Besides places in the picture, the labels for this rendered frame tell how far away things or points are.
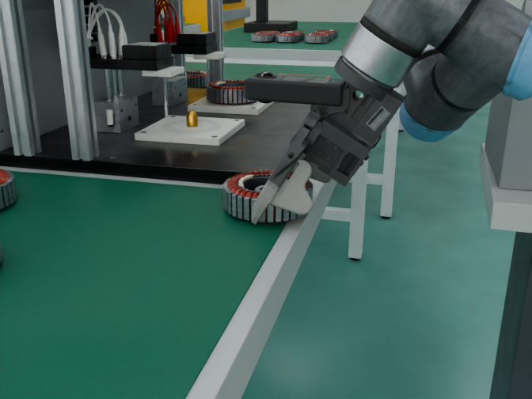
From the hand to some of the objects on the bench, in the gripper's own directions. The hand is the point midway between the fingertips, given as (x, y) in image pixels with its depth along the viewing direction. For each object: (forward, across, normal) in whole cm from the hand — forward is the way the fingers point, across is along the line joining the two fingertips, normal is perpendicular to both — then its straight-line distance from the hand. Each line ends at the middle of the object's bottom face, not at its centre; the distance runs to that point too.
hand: (265, 199), depth 75 cm
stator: (+1, 0, -1) cm, 1 cm away
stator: (+10, +51, +21) cm, 56 cm away
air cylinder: (+18, +50, +33) cm, 63 cm away
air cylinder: (+18, +26, +32) cm, 45 cm away
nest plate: (+11, +51, +20) cm, 56 cm away
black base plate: (+13, +39, +20) cm, 46 cm away
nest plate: (+10, +27, +19) cm, 35 cm away
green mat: (+22, -27, +36) cm, 50 cm away
